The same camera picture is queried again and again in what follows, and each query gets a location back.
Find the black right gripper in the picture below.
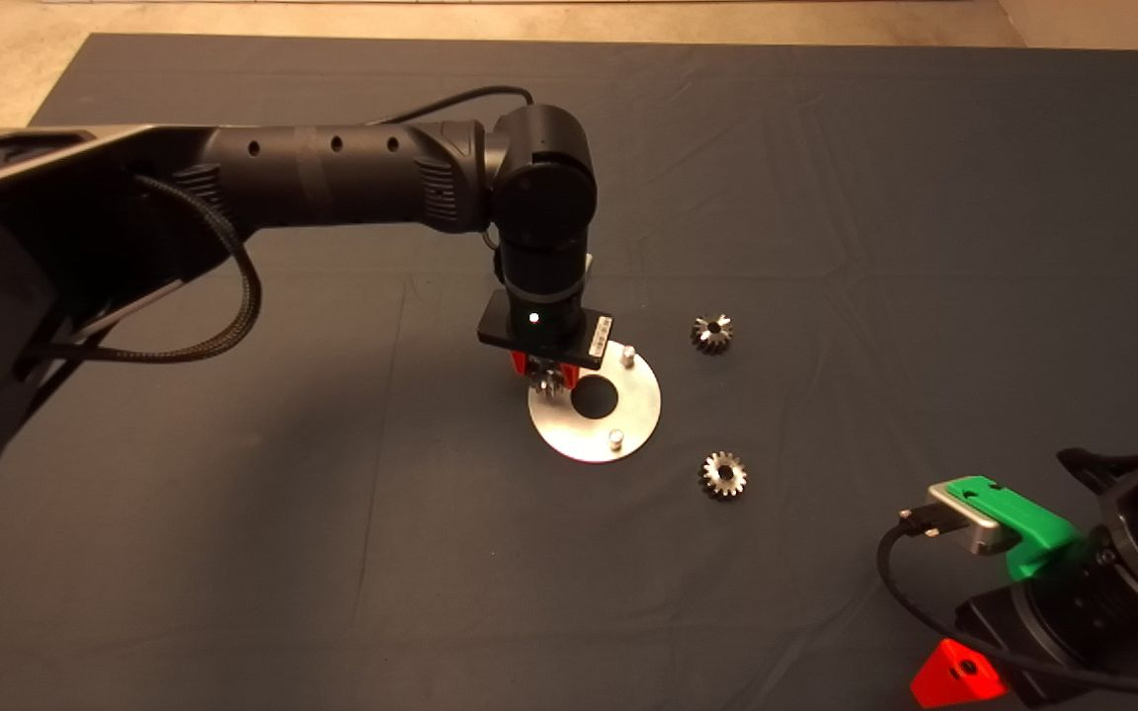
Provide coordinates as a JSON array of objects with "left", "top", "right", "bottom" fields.
[{"left": 910, "top": 565, "right": 1138, "bottom": 708}]

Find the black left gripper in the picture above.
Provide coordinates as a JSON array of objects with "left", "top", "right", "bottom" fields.
[{"left": 476, "top": 286, "right": 615, "bottom": 389}]

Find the round metal carrier plate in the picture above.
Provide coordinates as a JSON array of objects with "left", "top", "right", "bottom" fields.
[{"left": 528, "top": 341, "right": 662, "bottom": 463}]

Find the dark grey table cloth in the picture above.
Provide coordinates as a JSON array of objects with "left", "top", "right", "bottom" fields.
[{"left": 0, "top": 33, "right": 1138, "bottom": 711}]

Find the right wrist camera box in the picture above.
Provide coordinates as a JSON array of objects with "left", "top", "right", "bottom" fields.
[{"left": 928, "top": 481, "right": 1022, "bottom": 556}]

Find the right green camera mount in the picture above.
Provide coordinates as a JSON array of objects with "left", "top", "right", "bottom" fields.
[{"left": 954, "top": 476, "right": 1084, "bottom": 582}]

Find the left camera black cable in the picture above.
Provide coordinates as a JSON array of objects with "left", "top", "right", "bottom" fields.
[{"left": 371, "top": 86, "right": 535, "bottom": 127}]

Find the thick braided black cable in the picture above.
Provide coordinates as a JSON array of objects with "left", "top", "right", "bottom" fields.
[{"left": 21, "top": 176, "right": 264, "bottom": 364}]

